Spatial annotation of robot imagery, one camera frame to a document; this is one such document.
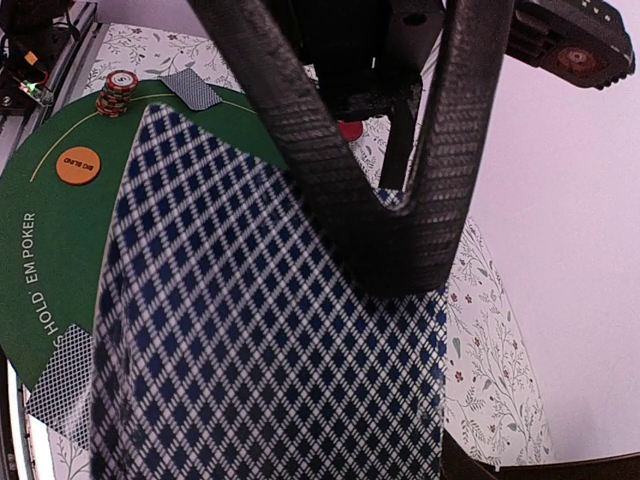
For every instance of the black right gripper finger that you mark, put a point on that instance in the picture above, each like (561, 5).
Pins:
(457, 464)

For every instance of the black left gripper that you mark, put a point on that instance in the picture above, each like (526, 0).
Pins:
(430, 67)

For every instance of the blue playing card deck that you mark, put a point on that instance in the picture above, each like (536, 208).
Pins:
(230, 342)

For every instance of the dealt cards pile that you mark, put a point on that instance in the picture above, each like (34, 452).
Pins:
(191, 89)
(61, 398)

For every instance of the red topped chip stack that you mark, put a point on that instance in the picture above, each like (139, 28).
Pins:
(116, 93)

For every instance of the orange big blind button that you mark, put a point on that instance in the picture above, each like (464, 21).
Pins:
(78, 166)

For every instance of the dealt cards bottom pile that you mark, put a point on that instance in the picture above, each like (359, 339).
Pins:
(61, 398)

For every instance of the red floral round tin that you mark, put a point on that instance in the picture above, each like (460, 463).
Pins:
(351, 130)

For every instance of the round green poker mat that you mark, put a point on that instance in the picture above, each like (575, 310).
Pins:
(53, 234)

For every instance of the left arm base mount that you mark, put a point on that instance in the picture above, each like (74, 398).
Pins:
(33, 35)

